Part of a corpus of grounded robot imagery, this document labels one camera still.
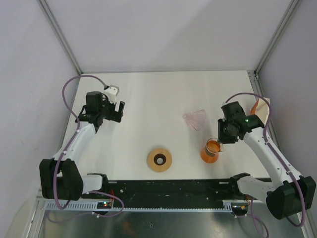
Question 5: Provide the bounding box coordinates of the grey slotted cable duct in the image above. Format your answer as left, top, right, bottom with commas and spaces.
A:
43, 200, 248, 213

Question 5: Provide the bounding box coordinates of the wooden dripper ring holder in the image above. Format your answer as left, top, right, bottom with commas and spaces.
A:
147, 148, 172, 173

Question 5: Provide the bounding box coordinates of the right aluminium frame post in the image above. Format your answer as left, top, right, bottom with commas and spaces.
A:
254, 0, 303, 75

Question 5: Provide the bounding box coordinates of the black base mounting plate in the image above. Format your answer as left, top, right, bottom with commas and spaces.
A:
81, 178, 260, 209

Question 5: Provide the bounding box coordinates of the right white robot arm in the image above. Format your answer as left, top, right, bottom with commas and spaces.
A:
218, 102, 316, 220

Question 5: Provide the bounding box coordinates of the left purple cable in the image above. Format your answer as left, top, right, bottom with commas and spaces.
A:
47, 74, 124, 223

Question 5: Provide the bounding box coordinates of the aluminium frame post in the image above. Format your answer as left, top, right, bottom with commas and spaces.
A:
254, 0, 303, 75
37, 0, 83, 75

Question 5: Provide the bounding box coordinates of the left aluminium frame post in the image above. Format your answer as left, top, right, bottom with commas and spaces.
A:
37, 0, 83, 75

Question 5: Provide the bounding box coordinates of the right aluminium table rail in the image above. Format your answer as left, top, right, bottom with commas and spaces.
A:
247, 70, 288, 174

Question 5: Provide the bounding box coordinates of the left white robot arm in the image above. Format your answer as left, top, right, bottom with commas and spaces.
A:
39, 85, 125, 201

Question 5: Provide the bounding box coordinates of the orange glass carafe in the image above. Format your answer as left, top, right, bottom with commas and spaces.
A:
200, 138, 224, 164

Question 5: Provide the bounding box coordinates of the paper coffee filter stack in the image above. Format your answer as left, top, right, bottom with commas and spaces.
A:
250, 98, 270, 128

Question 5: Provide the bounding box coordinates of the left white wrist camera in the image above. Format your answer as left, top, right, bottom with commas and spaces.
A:
104, 85, 119, 104

